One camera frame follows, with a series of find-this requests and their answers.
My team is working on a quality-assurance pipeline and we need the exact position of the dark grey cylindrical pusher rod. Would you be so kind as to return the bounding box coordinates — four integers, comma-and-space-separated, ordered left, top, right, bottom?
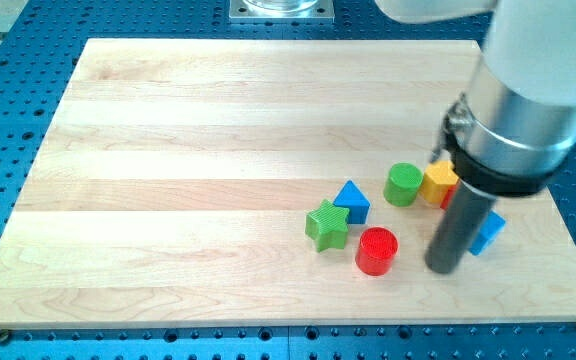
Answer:
424, 182, 497, 274

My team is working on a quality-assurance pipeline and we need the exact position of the black flange collar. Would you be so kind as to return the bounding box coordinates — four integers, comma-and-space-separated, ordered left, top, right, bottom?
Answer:
443, 133, 567, 197

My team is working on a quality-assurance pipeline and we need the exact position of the blue cube block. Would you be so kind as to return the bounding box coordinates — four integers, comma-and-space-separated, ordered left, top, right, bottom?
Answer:
469, 211, 506, 256

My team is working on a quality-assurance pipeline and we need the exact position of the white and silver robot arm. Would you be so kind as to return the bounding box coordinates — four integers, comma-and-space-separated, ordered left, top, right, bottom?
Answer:
376, 0, 576, 274

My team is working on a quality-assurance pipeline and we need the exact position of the blue triangle block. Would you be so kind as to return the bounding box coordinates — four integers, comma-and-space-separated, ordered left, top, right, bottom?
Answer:
333, 180, 371, 224

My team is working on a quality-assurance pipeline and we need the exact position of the red block behind rod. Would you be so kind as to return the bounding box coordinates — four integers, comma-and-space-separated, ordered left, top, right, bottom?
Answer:
440, 183, 459, 210

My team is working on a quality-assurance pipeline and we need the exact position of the yellow hexagon block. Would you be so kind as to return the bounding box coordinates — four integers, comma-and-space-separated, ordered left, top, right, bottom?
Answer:
418, 160, 459, 205

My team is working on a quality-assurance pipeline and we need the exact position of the green cylinder block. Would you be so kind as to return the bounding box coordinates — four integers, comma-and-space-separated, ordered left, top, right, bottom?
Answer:
383, 162, 423, 207

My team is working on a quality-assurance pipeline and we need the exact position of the red cylinder block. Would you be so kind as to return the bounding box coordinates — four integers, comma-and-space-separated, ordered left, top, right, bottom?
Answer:
355, 227, 398, 276

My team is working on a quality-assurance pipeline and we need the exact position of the green star block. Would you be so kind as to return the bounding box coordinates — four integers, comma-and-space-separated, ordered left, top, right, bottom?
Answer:
305, 199, 349, 252

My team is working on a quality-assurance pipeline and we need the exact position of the light wooden board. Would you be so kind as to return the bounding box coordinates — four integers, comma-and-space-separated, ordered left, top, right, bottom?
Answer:
0, 39, 576, 329

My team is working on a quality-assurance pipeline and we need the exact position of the blue perforated table mat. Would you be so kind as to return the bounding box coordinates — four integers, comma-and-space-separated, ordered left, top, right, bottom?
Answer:
0, 1, 576, 359

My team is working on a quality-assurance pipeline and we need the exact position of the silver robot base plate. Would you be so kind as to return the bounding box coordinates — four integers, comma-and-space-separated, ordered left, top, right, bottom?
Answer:
229, 0, 335, 23

